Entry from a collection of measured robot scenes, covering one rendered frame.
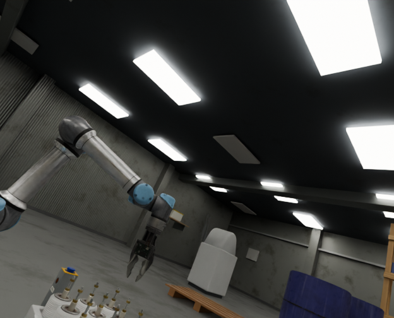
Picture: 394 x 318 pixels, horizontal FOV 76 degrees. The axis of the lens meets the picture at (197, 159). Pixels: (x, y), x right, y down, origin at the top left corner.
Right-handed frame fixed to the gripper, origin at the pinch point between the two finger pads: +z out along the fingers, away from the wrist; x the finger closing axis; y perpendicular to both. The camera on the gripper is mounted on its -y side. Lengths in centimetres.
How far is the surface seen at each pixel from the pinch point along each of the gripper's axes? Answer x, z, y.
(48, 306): -27.1, 23.6, -3.1
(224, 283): 97, 13, -494
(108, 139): -373, -230, -608
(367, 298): 548, -102, -753
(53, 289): -35.8, 22.5, -19.1
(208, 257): 44, -23, -471
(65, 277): -33.3, 15.6, -19.0
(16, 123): -501, -127, -423
